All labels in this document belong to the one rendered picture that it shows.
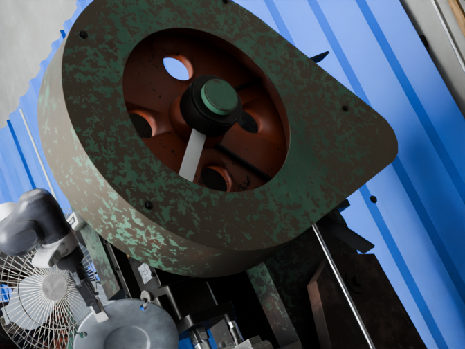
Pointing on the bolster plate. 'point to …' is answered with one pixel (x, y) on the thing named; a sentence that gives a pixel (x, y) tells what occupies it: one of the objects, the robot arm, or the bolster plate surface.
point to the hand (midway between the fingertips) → (98, 309)
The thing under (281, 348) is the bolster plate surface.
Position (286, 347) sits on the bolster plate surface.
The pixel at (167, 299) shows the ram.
